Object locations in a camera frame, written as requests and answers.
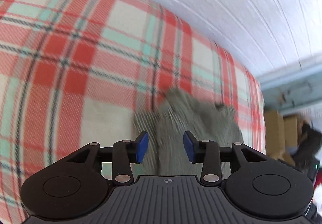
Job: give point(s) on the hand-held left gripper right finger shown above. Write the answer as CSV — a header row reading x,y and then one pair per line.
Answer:
x,y
188,148

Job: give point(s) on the red plaid blanket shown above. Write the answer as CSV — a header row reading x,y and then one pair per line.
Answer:
x,y
75,62

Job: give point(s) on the blue cartoon painted panel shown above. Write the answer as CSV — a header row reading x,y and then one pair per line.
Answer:
x,y
289,93

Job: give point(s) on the green white checked shirt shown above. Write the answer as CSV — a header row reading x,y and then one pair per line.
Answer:
x,y
191,115

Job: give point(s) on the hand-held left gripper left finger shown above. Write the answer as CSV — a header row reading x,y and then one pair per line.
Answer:
x,y
142,147

